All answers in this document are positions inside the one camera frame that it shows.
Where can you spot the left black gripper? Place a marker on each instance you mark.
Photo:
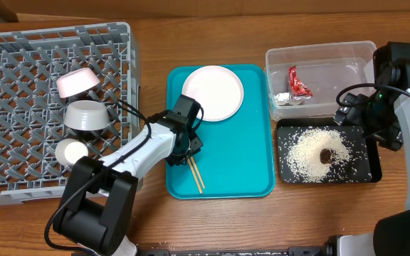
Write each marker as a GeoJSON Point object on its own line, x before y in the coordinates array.
{"type": "Point", "coordinates": [185, 153]}

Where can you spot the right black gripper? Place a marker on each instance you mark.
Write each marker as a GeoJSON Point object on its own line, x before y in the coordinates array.
{"type": "Point", "coordinates": [349, 112]}

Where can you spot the wooden chopstick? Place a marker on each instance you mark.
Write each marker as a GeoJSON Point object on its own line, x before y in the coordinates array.
{"type": "Point", "coordinates": [201, 182]}
{"type": "Point", "coordinates": [194, 174]}

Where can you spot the large white plate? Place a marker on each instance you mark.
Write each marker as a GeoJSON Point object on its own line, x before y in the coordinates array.
{"type": "Point", "coordinates": [217, 89]}

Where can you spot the brown food scrap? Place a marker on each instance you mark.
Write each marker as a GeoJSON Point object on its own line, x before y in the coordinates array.
{"type": "Point", "coordinates": [327, 156]}

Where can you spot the pile of rice grains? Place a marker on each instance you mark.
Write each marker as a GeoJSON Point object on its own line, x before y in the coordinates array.
{"type": "Point", "coordinates": [311, 153]}

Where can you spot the red snack wrapper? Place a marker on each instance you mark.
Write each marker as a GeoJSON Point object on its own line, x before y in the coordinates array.
{"type": "Point", "coordinates": [296, 86]}

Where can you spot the grey bowl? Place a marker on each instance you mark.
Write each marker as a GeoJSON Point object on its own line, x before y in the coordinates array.
{"type": "Point", "coordinates": [86, 115]}

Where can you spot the white cup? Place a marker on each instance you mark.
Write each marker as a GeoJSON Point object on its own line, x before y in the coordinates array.
{"type": "Point", "coordinates": [68, 151]}

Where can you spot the small pink bowl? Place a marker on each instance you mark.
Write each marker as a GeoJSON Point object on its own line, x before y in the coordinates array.
{"type": "Point", "coordinates": [76, 82]}

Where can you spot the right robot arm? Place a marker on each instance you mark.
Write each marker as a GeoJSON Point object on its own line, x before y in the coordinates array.
{"type": "Point", "coordinates": [391, 235]}

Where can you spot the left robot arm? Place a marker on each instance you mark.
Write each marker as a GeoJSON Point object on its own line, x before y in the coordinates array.
{"type": "Point", "coordinates": [96, 206]}

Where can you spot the black tray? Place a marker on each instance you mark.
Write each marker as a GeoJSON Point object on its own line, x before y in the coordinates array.
{"type": "Point", "coordinates": [368, 170]}

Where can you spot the clear plastic bin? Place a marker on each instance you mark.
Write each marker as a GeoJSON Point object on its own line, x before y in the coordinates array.
{"type": "Point", "coordinates": [324, 68]}

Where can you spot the grey plastic dish rack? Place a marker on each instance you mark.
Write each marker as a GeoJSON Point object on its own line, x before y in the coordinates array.
{"type": "Point", "coordinates": [32, 112]}

